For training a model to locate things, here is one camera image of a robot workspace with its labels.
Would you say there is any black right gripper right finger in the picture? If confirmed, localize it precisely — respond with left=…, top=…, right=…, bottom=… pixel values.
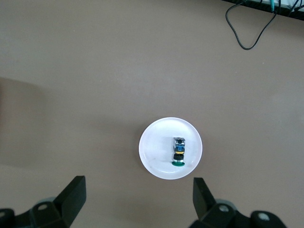
left=190, top=177, right=292, bottom=228

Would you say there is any black looped cable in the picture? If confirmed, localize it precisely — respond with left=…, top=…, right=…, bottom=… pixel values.
left=225, top=0, right=278, bottom=50

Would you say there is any pale pink plate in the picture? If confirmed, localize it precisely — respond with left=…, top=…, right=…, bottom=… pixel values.
left=138, top=116, right=203, bottom=180

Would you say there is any black table edge rail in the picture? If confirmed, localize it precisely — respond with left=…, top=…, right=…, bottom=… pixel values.
left=220, top=0, right=304, bottom=21

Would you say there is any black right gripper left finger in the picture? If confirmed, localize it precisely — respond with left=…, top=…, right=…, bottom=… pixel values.
left=0, top=175, right=86, bottom=228

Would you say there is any green button switch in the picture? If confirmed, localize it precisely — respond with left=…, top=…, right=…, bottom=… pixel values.
left=171, top=137, right=186, bottom=167

